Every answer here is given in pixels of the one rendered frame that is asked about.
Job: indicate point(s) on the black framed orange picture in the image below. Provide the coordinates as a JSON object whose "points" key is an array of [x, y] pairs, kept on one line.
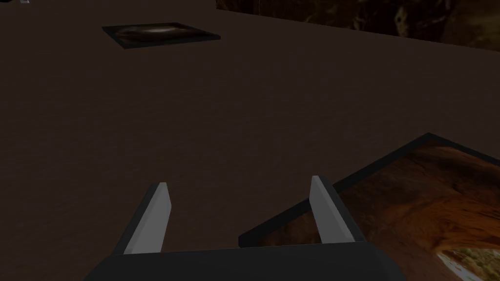
{"points": [[422, 203]]}

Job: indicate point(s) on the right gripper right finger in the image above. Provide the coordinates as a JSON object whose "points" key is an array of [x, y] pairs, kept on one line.
{"points": [[332, 216]]}

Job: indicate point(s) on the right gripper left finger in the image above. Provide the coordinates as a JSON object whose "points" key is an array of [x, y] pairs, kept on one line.
{"points": [[150, 226]]}

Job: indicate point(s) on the black framed dark picture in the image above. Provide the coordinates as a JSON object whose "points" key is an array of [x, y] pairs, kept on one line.
{"points": [[160, 34]]}

